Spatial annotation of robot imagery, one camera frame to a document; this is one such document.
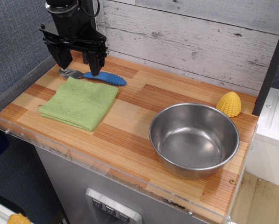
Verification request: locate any dark grey vertical post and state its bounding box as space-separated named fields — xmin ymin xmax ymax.
xmin=252 ymin=0 xmax=279 ymax=117

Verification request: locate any stainless steel pot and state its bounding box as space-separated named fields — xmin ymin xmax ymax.
xmin=149 ymin=103 xmax=240 ymax=179

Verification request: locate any yellow toy corn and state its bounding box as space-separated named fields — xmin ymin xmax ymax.
xmin=216 ymin=91 xmax=241 ymax=118

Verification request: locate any black cable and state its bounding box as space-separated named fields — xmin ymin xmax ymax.
xmin=83 ymin=0 xmax=100 ymax=18

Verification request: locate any yellow object at bottom left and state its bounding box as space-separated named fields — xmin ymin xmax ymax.
xmin=7 ymin=213 xmax=31 ymax=224

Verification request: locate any clear acrylic table guard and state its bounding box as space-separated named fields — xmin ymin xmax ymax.
xmin=0 ymin=57 xmax=258 ymax=224

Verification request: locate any green folded towel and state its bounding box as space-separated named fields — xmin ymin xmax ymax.
xmin=39 ymin=77 xmax=119 ymax=131

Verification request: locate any silver toy dispenser panel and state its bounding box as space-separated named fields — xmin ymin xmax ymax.
xmin=86 ymin=188 xmax=143 ymax=224

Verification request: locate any blue-handled metal spoon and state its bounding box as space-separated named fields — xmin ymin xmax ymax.
xmin=58 ymin=68 xmax=127 ymax=86

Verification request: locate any white cabinet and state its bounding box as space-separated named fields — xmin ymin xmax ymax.
xmin=245 ymin=88 xmax=279 ymax=185

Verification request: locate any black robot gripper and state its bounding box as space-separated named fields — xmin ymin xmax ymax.
xmin=39 ymin=6 xmax=107 ymax=77

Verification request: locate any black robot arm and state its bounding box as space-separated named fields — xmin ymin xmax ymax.
xmin=39 ymin=0 xmax=107 ymax=76

